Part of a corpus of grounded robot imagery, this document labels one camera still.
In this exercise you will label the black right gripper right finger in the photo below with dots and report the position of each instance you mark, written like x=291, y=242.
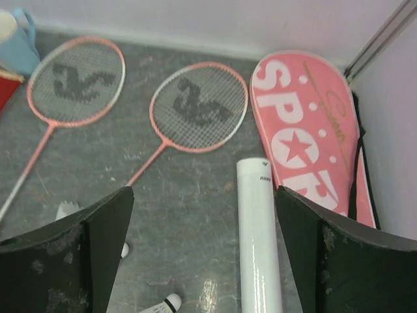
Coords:
x=341, y=265

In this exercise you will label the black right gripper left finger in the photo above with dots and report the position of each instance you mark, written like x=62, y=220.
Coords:
x=68, y=265

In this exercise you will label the white feather shuttlecock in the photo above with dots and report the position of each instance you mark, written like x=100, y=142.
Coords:
x=67, y=208

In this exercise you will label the white shuttlecock tube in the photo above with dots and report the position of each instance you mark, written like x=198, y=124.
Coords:
x=260, y=282

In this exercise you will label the white shuttlecock black band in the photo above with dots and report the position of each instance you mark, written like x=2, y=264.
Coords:
x=170, y=304

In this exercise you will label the pink badminton racket left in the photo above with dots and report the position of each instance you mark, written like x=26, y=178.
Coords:
x=74, y=85

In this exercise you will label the pink badminton racket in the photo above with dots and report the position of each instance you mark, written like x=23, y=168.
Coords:
x=197, y=109
x=74, y=85

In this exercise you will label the pink badminton racket right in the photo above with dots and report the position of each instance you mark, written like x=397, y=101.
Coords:
x=197, y=109

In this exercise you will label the pink sport racket bag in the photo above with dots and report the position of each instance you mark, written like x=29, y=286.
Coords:
x=305, y=113

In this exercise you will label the colourful patchwork placemat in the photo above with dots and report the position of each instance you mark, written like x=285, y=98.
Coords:
x=9, y=83

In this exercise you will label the light blue mug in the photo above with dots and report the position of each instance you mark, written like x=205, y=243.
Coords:
x=18, y=35

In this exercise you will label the aluminium frame post right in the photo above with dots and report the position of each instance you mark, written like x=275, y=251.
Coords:
x=403, y=15

